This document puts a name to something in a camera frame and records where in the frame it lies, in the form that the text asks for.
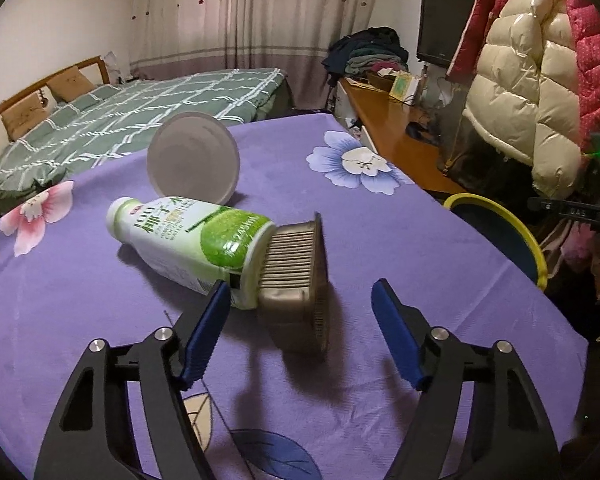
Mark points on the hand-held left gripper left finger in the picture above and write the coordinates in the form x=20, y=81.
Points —
x=207, y=330

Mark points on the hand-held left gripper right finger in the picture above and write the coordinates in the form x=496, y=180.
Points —
x=395, y=330

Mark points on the yellow rimmed chair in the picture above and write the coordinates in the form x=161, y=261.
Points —
x=490, y=225

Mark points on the green white plastic bottle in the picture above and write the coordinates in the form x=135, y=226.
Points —
x=180, y=240

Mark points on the brown ribbed plastic tray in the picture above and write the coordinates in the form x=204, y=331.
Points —
x=290, y=280

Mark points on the cream puffer jacket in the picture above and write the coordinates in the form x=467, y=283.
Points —
x=520, y=85

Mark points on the red quilted jacket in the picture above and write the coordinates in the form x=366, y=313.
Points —
x=595, y=60

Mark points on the beige paper cup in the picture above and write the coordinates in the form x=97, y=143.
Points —
x=195, y=160

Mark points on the wooden desk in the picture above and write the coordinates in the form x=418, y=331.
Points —
x=395, y=135

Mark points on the green picture card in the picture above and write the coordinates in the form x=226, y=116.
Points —
x=401, y=85

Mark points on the black television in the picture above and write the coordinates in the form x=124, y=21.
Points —
x=445, y=20

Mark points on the bed with green quilt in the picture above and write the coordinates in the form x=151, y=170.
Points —
x=130, y=110

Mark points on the pile of folded clothes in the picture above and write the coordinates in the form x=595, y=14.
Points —
x=365, y=50

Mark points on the brown pillow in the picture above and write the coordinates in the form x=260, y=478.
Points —
x=22, y=117
x=70, y=85

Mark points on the wooden bed headboard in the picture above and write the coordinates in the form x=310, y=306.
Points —
x=60, y=71

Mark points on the beige striped curtain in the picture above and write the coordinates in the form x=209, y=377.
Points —
x=255, y=10

